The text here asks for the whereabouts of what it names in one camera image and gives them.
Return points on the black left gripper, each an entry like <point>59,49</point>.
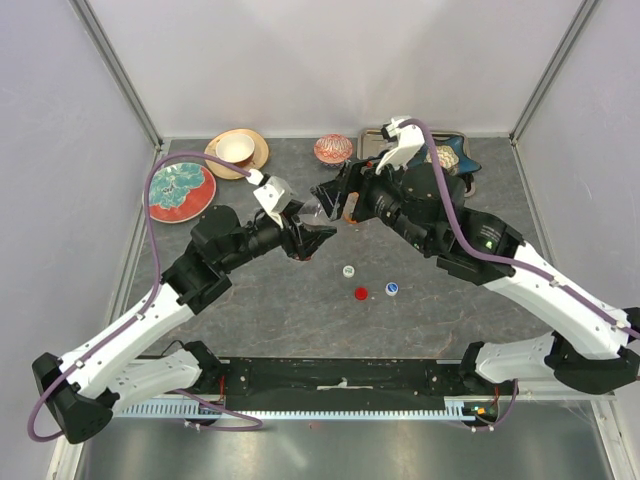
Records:
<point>305,244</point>

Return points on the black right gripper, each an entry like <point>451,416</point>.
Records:
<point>357,176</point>

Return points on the small red-cap clear bottle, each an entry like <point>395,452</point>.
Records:
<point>315,214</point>

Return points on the orange juice bottle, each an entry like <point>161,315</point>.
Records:
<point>349,207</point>

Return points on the white juice bottle cap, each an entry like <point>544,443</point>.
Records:
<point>348,271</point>

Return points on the red bottle cap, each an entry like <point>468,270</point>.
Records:
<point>361,293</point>

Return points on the blue white Pocari cap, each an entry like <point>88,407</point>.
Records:
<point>391,289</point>

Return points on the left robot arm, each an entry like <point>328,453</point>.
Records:
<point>84,388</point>

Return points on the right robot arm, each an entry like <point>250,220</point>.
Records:
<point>587,348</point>

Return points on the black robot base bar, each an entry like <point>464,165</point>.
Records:
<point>340,383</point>

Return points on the red patterned bowl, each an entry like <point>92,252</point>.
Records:
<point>333,149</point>

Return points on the steel tray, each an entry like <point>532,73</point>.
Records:
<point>371,143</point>

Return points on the tan saucer plate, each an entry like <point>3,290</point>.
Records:
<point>255,151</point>

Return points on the red white tea cup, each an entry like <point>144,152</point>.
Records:
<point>235,148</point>

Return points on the patterned flower bowl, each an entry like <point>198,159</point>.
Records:
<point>448,159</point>

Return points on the red teal floral plate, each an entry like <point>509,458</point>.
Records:
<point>181,192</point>

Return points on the blue star-shaped dish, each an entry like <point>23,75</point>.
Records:
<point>458,142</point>

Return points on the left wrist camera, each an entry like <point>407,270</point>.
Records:
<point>272,193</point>

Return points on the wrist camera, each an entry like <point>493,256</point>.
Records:
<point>408,139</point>
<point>272,193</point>

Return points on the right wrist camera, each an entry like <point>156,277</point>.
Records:
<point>408,139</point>

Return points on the slotted cable duct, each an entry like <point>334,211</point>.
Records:
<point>181,408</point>

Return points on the left aluminium frame post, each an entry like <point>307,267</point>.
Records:
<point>108,54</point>

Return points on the aluminium frame post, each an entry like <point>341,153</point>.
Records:
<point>568,41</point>
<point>108,54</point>

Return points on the right aluminium frame post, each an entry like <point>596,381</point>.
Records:
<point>568,41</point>

